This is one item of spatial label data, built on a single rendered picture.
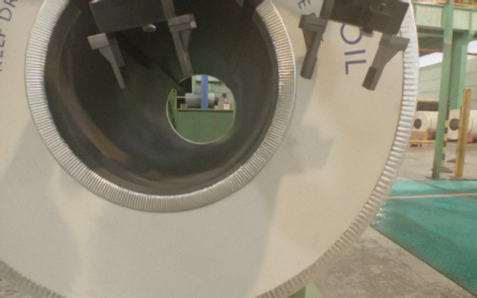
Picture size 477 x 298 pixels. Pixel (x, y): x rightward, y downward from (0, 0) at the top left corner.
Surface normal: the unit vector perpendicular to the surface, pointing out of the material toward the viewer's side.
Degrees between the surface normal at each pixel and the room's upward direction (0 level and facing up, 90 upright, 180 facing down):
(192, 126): 90
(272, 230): 90
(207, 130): 90
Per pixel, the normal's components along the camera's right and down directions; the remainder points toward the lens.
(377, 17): 0.00, 0.79
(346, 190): 0.08, 0.11
